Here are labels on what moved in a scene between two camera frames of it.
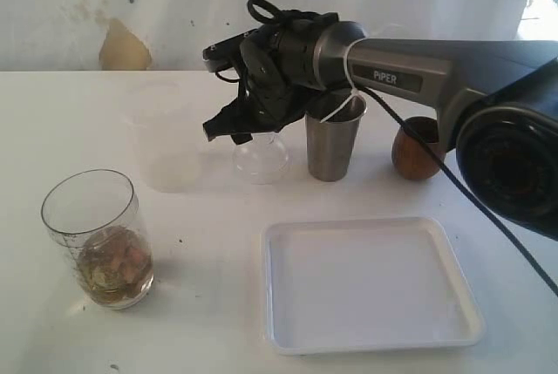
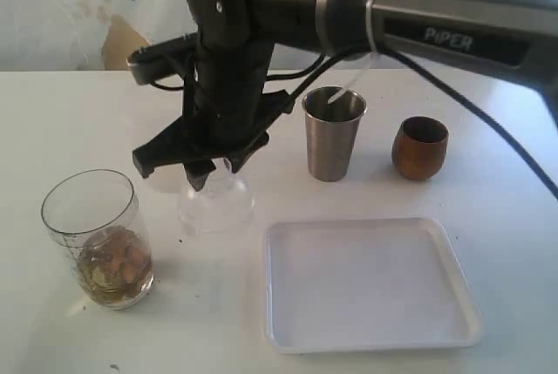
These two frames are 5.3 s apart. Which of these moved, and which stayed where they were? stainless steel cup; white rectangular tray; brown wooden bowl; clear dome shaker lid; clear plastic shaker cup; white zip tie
Moved: white zip tie; clear dome shaker lid
Stayed: clear plastic shaker cup; white rectangular tray; stainless steel cup; brown wooden bowl
